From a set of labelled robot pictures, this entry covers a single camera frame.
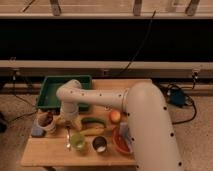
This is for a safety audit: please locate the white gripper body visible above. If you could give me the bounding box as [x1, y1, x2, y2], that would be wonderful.
[60, 102, 79, 121]

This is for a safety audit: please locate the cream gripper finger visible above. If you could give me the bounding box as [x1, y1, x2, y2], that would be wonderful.
[71, 117, 82, 131]
[55, 115, 64, 124]

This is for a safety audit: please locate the silver fork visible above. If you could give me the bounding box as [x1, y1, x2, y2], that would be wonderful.
[66, 125, 71, 150]

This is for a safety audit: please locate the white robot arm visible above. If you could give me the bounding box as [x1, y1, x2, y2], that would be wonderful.
[56, 80, 184, 171]

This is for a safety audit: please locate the green plastic cup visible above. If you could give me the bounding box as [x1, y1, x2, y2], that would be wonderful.
[70, 133, 86, 151]

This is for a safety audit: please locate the small black cup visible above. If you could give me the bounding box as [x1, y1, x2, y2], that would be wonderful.
[92, 136, 107, 153]

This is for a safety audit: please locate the green cucumber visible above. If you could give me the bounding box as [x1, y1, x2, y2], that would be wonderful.
[81, 117, 106, 128]

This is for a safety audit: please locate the white mug with brown contents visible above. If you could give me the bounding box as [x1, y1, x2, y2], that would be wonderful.
[37, 113, 56, 133]

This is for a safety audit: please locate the yellow banana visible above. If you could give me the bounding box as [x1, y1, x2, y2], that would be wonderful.
[80, 128, 105, 136]

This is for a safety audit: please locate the green plastic tray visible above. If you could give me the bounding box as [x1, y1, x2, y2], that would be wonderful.
[36, 75, 92, 111]

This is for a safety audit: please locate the blue sponge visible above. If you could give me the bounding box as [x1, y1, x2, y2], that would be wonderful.
[31, 125, 45, 138]

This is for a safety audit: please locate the wooden folding table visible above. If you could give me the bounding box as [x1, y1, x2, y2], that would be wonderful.
[20, 78, 154, 167]

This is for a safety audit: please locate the peach apple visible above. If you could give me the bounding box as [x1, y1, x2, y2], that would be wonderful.
[109, 110, 121, 124]

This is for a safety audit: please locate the orange bowl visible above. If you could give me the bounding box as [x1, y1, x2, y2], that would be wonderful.
[112, 127, 133, 155]

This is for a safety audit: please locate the grey folded cloth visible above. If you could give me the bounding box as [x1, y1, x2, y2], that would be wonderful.
[119, 122, 131, 139]

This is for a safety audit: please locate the blue power box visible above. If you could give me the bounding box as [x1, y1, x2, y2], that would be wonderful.
[170, 89, 186, 107]

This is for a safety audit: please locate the black cable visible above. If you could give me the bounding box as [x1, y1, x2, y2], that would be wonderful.
[117, 9, 157, 77]

